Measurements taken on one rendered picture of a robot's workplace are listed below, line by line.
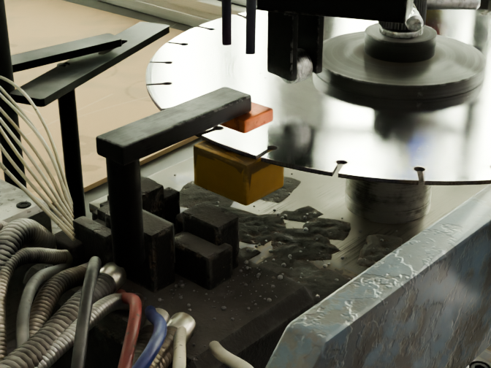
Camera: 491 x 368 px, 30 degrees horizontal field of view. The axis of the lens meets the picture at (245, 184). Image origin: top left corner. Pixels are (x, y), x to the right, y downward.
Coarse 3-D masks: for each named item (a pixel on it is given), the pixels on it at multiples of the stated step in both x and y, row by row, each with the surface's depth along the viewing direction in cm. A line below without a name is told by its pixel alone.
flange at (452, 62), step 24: (336, 48) 61; (360, 48) 60; (384, 48) 58; (408, 48) 57; (432, 48) 58; (456, 48) 61; (336, 72) 57; (360, 72) 57; (384, 72) 56; (408, 72) 56; (432, 72) 56; (456, 72) 57; (480, 72) 57; (384, 96) 55; (408, 96) 55; (432, 96) 55
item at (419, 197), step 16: (352, 192) 63; (368, 192) 62; (384, 192) 61; (400, 192) 61; (416, 192) 61; (352, 208) 63; (368, 208) 62; (384, 208) 62; (400, 208) 61; (416, 208) 62
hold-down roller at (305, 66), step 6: (300, 48) 54; (300, 54) 53; (306, 54) 54; (300, 60) 53; (306, 60) 53; (300, 66) 53; (306, 66) 53; (312, 66) 54; (300, 72) 53; (306, 72) 53; (282, 78) 54; (300, 78) 54; (306, 78) 54
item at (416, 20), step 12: (420, 0) 57; (432, 0) 58; (444, 0) 58; (456, 0) 58; (468, 0) 58; (480, 0) 58; (420, 12) 57; (384, 24) 58; (396, 24) 57; (408, 24) 54; (420, 24) 54; (396, 36) 58; (408, 36) 58
